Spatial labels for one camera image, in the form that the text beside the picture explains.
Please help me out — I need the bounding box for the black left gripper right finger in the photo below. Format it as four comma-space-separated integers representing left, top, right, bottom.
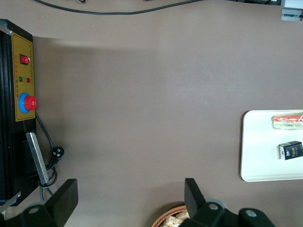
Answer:
181, 177, 276, 227

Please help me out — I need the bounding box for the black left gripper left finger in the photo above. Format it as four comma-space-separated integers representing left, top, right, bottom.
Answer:
0, 178, 79, 227

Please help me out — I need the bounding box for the cream plastic tray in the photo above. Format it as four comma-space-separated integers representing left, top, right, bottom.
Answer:
240, 110, 303, 183

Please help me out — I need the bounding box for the wicker basket with bread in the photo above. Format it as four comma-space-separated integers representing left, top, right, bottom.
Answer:
151, 205, 190, 227

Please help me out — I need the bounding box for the aluminium bar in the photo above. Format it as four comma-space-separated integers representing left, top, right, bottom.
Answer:
25, 132, 49, 185

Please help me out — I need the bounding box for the black tissue pack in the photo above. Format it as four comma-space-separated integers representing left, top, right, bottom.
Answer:
278, 140, 303, 161

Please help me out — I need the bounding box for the red emergency stop button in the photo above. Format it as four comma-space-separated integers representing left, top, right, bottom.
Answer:
18, 92, 38, 114

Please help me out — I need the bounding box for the wrapped triangle sandwich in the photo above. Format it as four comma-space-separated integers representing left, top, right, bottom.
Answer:
270, 113, 303, 131

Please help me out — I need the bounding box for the black control box yellow panel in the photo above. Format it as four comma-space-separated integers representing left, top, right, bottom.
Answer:
0, 18, 39, 207

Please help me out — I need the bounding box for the black power cable with plug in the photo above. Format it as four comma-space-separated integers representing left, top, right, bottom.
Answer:
35, 112, 65, 201

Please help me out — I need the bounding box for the long black cable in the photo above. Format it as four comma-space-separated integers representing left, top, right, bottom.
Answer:
34, 0, 207, 16

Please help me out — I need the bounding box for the grey metal frame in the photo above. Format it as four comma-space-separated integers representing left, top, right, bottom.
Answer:
281, 0, 303, 21

